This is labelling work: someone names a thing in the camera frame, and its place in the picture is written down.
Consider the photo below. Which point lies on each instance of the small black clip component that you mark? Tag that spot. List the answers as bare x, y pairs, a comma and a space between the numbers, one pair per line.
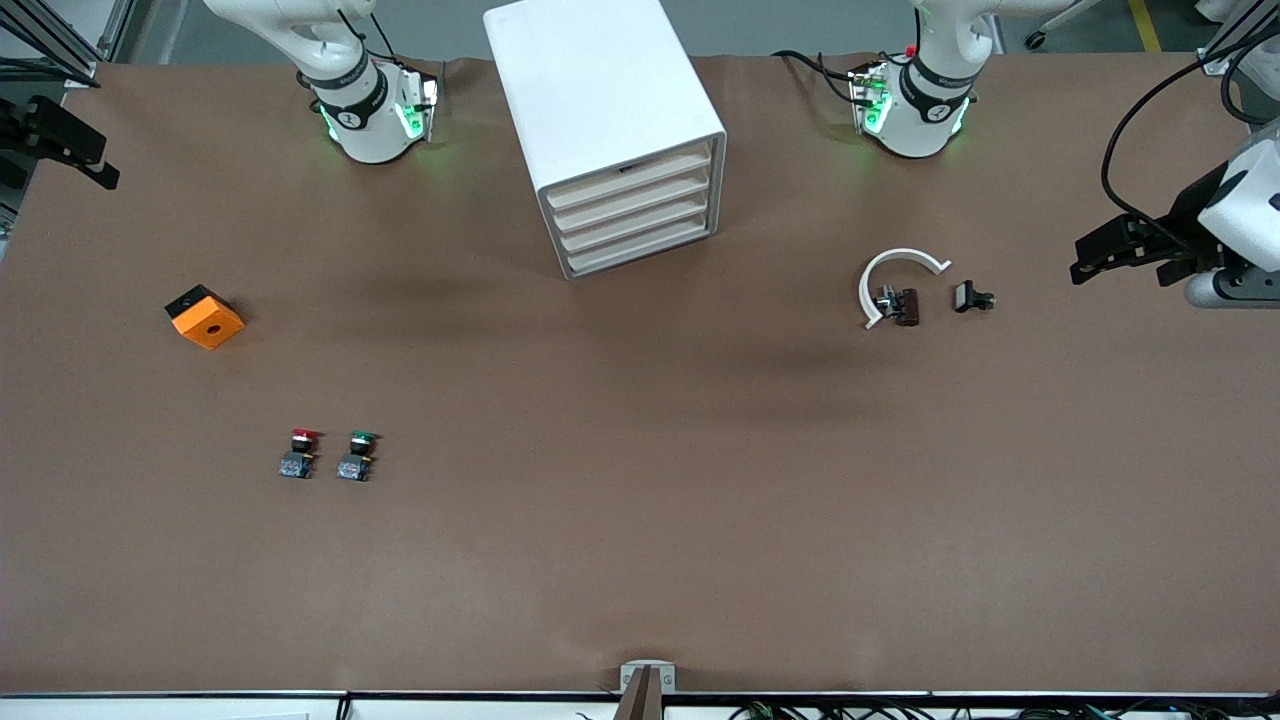
968, 297

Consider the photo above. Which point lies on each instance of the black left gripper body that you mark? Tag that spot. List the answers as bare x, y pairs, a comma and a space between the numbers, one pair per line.
1190, 213

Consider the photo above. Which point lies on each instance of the white chair leg with caster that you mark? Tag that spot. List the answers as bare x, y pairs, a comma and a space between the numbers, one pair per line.
1036, 40

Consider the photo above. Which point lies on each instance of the metal table edge bracket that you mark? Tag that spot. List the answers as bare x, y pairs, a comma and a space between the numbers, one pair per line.
648, 672

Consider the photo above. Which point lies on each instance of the green push button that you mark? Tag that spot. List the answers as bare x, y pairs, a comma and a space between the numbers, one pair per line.
356, 458

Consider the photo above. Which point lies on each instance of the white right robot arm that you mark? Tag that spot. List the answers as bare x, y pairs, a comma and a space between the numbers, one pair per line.
360, 120

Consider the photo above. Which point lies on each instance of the brown post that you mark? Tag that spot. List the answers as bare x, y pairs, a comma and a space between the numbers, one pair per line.
640, 700

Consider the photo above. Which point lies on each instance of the white curved plastic piece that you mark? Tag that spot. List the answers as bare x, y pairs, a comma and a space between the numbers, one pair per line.
900, 256

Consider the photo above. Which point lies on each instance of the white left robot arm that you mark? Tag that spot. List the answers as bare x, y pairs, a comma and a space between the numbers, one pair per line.
915, 110

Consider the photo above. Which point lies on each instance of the orange box with hole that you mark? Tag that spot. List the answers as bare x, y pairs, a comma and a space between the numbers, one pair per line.
207, 322

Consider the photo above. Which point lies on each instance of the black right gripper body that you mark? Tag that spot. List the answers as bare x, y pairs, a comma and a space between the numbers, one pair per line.
40, 124

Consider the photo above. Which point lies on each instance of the aluminium frame post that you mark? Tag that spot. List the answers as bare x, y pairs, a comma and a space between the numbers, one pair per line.
1240, 35
40, 35

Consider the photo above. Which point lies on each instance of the brown table mat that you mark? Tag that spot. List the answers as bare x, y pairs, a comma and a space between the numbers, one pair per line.
640, 500

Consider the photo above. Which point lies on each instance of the red push button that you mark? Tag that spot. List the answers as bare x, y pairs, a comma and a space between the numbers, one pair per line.
299, 455

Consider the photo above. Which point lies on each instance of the metal base connector plate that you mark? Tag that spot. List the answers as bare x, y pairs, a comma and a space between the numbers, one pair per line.
868, 100
420, 105

